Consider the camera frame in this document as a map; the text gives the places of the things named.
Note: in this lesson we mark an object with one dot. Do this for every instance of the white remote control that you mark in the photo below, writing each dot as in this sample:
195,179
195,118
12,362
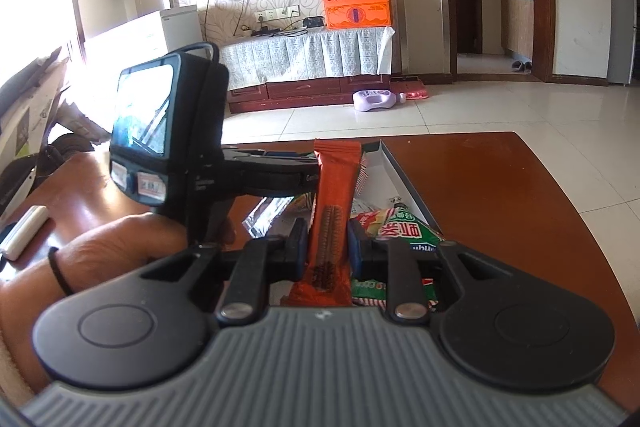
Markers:
23,231

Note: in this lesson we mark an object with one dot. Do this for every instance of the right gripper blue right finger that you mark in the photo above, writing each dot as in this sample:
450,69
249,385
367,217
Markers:
392,262

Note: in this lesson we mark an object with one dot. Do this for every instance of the purple white floor bottle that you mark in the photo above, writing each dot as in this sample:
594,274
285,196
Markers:
366,100

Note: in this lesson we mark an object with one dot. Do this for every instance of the grey cardboard box tray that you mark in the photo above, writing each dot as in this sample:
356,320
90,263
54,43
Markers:
382,182

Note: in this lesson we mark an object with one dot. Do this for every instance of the tv cabinet with floral cloth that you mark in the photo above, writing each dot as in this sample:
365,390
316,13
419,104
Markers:
307,68

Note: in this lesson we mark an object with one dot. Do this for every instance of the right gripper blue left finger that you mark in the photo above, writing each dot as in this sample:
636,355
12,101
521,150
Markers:
252,270

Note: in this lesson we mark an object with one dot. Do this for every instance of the black wrist hair band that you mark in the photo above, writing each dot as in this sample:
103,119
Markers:
57,273

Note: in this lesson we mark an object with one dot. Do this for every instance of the long orange-red snack bar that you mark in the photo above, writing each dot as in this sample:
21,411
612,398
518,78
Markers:
326,280

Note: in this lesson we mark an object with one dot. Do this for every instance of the person's left forearm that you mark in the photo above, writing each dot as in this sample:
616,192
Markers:
23,300

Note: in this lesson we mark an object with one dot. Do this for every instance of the white chest freezer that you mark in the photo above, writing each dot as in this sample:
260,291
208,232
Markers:
132,43

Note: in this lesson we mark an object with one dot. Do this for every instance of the green chips bag with picture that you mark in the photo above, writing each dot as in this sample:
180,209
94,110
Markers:
397,221

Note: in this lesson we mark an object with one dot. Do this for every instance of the red floor scale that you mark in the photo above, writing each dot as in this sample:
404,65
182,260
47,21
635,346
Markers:
410,88

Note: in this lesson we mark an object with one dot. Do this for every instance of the grey refrigerator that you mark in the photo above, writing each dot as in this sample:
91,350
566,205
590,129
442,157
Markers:
622,42

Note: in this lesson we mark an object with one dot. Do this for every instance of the person's left hand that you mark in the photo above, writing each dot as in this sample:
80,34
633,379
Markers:
119,247

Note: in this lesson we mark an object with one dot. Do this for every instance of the pink clear candy packet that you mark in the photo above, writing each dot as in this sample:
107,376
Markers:
272,210

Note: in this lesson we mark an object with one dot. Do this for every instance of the electric scooter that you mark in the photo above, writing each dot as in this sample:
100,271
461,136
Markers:
40,130

